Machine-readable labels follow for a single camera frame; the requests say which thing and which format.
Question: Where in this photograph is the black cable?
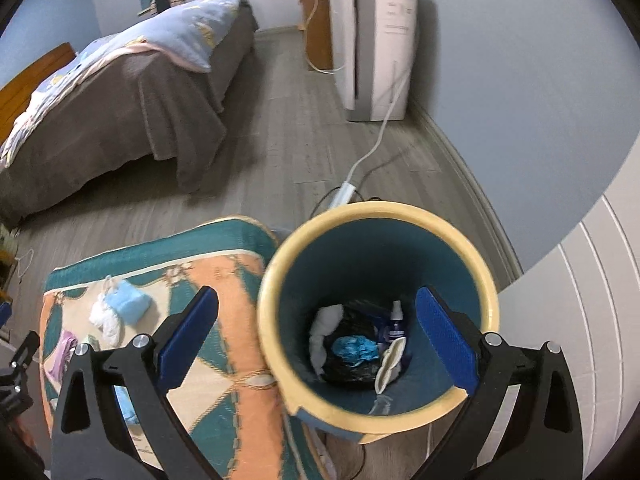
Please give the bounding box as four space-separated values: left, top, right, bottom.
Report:
310 145 421 221

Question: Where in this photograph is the blue printed quilt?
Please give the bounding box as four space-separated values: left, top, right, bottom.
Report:
0 0 243 168

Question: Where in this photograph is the white tissue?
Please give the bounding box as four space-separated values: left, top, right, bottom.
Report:
89 276 123 347
308 304 346 378

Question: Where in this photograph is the white power strip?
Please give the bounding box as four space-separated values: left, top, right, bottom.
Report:
327 182 357 208

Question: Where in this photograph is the black plastic bag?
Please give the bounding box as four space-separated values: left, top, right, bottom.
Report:
320 300 401 388

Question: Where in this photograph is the clear plastic bag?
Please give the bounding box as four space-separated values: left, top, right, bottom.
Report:
370 392 398 416

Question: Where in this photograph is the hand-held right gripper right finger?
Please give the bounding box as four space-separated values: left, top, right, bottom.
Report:
415 285 586 480

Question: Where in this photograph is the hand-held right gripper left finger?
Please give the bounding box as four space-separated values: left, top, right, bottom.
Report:
50 285 221 480

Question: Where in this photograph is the wooden cabinet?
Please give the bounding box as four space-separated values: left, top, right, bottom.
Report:
298 0 335 72

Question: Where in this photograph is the light blue plastic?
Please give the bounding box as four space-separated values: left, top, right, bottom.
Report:
330 337 383 362

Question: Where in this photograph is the purple plastic wrapper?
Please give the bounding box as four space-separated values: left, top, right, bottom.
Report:
46 330 76 378

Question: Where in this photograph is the wooden nightstand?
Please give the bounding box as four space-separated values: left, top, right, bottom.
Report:
0 222 21 306

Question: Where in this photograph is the teal wastebasket with yellow rim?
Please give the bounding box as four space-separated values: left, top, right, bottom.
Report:
256 201 501 446

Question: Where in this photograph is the bed with grey cover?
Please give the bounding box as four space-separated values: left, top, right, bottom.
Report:
0 7 261 221

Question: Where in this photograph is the printed teal orange blanket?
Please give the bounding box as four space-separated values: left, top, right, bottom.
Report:
40 216 321 480

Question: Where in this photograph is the white power cable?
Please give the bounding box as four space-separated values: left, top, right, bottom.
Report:
345 60 408 196

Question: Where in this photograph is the white air purifier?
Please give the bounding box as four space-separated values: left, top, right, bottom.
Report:
327 0 418 122

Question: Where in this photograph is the light blue face mask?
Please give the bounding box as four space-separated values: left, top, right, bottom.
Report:
110 280 154 327

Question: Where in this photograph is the white panelled door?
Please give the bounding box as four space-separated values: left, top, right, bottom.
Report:
497 192 640 480

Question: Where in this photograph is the white cotton pad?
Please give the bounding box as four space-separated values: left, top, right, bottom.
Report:
375 337 407 393

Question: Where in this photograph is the purple spray bottle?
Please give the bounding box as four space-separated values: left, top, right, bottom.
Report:
387 301 406 341

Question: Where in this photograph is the wooden bed headboard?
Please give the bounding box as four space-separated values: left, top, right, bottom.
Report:
0 42 76 146

